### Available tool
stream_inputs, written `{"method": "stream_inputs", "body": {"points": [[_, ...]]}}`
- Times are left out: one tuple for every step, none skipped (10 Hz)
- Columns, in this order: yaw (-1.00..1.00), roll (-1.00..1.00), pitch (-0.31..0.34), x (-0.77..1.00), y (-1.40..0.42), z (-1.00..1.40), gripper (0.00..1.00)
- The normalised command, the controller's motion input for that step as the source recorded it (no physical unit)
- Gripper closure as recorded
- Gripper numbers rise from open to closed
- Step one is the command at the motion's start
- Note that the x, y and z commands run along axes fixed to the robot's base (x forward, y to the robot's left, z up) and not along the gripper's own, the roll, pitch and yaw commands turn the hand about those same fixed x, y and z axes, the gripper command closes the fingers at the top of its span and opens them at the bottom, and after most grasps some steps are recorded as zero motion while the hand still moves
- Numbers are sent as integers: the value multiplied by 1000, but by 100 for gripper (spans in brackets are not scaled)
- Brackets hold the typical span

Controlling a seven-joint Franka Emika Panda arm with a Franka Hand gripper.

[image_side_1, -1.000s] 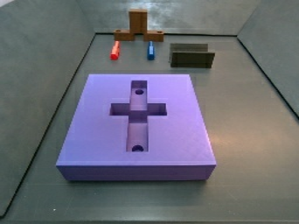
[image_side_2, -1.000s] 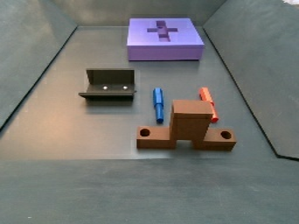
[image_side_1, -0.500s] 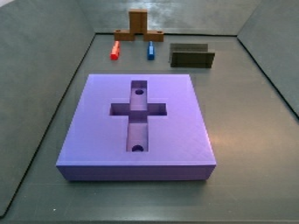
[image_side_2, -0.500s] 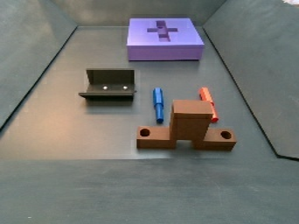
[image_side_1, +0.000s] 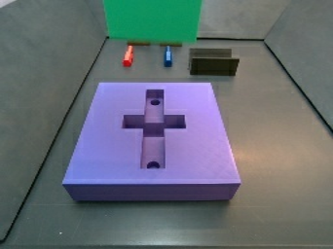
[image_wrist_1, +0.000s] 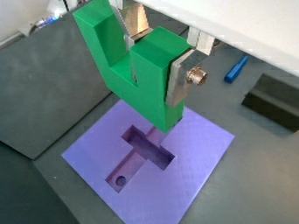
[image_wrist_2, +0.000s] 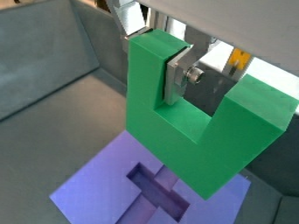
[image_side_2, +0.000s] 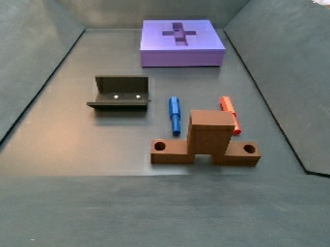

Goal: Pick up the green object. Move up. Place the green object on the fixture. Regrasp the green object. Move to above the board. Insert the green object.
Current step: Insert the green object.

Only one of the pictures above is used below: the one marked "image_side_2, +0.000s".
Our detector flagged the brown T-shaped block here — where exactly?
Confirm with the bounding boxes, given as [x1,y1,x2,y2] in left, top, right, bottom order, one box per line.
[152,110,261,167]

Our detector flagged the purple board with cross slot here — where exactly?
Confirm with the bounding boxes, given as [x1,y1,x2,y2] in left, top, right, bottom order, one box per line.
[140,20,226,68]

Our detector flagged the red peg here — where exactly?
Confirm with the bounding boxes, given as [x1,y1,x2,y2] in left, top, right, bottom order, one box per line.
[220,96,241,135]

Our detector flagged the black fixture bracket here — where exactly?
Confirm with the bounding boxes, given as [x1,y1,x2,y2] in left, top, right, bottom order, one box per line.
[87,75,150,111]

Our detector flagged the blue peg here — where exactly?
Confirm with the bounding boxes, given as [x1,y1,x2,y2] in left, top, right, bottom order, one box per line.
[169,96,181,136]

